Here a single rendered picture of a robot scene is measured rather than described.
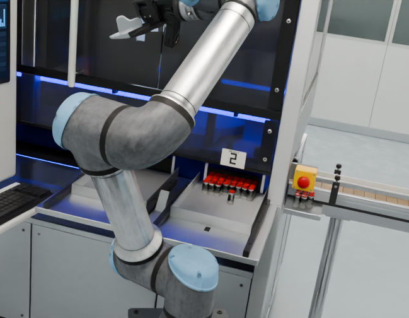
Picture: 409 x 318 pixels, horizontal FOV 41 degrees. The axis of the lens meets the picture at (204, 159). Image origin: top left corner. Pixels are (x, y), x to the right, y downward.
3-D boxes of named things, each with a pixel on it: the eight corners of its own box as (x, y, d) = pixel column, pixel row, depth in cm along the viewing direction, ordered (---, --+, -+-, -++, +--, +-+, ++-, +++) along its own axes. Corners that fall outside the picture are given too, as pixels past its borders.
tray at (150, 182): (113, 161, 212) (114, 153, 211) (178, 175, 207) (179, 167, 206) (71, 193, 181) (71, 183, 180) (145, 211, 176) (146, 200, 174)
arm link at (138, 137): (146, 161, 89) (278, -34, 108) (95, 143, 94) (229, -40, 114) (168, 198, 98) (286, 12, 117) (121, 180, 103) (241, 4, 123)
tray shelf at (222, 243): (101, 164, 214) (101, 159, 213) (280, 203, 199) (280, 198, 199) (34, 211, 170) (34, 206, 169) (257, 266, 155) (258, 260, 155)
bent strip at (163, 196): (159, 206, 180) (161, 189, 178) (167, 207, 180) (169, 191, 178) (143, 223, 167) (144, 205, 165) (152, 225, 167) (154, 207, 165)
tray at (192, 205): (198, 180, 205) (199, 171, 204) (267, 195, 200) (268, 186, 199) (169, 216, 174) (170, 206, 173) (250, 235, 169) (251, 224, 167)
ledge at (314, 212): (287, 198, 204) (288, 194, 204) (322, 206, 202) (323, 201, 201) (282, 212, 192) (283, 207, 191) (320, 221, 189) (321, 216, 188)
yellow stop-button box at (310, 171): (293, 181, 194) (297, 162, 192) (314, 185, 193) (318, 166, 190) (291, 188, 187) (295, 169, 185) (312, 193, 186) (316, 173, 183)
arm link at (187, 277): (195, 328, 121) (203, 275, 117) (147, 303, 128) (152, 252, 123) (223, 304, 131) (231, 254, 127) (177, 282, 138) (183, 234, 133)
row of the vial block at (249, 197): (203, 188, 198) (205, 176, 196) (253, 199, 194) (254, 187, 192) (202, 190, 196) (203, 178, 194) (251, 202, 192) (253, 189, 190)
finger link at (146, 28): (125, 26, 139) (156, 11, 139) (128, 32, 141) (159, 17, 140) (128, 35, 136) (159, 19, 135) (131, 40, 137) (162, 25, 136)
